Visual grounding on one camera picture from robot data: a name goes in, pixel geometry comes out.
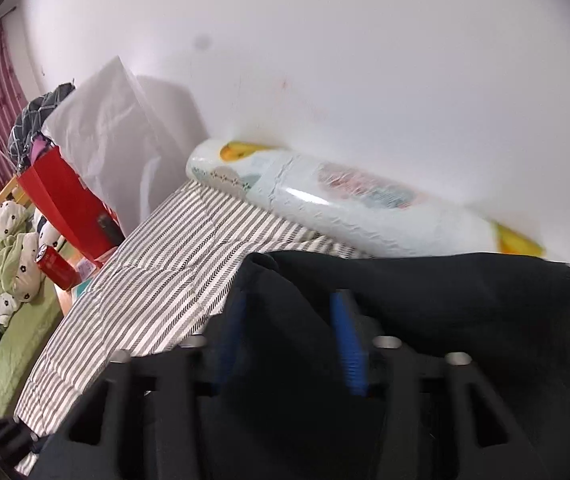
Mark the grey striped bed cover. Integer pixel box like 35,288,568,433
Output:
15,180,370,476

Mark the red can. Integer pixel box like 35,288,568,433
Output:
35,245,78,291

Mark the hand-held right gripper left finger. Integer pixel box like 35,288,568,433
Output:
30,290,246,480

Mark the wooden furniture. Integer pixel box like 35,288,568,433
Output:
0,175,30,208

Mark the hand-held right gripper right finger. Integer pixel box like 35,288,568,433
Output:
330,290,560,480

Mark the black knit garment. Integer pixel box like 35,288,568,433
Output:
185,250,570,480

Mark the white flower-print quilt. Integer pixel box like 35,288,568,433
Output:
0,200,60,411

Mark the green cloth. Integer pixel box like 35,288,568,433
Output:
0,240,66,421

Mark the red cardboard box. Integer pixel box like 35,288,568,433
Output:
16,147,126,268

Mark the white plastic bag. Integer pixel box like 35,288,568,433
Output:
42,55,210,236

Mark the plastic-wrapped printed roll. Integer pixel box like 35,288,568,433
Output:
186,139,548,258

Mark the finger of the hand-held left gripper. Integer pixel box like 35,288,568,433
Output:
0,417,40,466

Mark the black checkered bag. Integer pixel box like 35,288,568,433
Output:
9,82,76,161

